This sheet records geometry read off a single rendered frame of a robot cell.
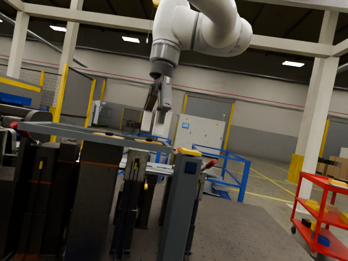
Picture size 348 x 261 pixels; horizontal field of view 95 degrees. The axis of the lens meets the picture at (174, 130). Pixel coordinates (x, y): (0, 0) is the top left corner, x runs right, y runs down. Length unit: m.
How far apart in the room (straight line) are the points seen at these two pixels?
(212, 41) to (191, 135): 8.07
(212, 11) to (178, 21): 0.17
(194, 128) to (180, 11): 8.04
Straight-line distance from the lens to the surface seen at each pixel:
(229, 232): 1.11
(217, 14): 0.40
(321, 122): 4.51
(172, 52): 0.52
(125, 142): 0.44
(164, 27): 0.54
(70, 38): 8.83
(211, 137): 8.58
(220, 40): 0.50
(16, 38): 5.92
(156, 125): 0.44
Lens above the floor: 1.22
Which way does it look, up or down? 1 degrees down
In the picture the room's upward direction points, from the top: 11 degrees clockwise
